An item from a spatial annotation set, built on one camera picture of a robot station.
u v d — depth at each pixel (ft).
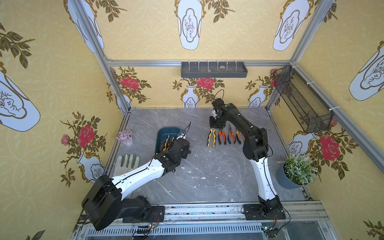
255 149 2.05
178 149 2.03
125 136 3.03
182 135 2.37
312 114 2.75
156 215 2.40
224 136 3.39
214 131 3.24
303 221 2.55
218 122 2.96
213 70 3.03
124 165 2.96
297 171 2.35
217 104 2.74
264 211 2.17
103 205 1.32
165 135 3.42
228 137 3.39
